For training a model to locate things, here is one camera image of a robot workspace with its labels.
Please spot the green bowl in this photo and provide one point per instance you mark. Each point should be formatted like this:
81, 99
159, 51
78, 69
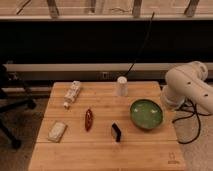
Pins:
146, 114

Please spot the black eraser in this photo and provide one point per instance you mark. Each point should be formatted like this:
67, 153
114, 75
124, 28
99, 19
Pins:
116, 132

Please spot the white crumpled tube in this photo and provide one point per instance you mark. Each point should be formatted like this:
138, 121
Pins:
72, 94

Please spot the white sponge block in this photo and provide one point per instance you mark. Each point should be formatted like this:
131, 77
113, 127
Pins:
57, 131

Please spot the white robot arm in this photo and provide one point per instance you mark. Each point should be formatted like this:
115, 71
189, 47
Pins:
187, 81

